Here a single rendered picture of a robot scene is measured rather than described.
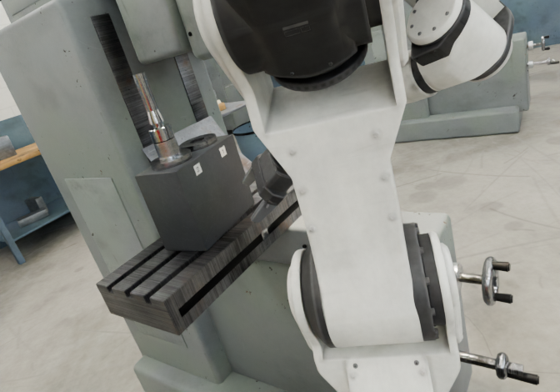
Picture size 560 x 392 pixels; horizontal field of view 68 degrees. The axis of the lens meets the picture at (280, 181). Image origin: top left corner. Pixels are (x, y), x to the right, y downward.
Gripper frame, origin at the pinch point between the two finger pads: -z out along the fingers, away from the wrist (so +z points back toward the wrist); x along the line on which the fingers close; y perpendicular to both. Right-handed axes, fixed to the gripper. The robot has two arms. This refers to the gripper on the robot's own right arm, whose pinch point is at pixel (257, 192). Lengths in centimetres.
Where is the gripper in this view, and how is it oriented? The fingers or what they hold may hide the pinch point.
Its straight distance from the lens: 86.4
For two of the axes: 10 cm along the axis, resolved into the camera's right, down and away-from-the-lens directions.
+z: 5.6, -6.5, -5.1
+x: -2.2, -7.2, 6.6
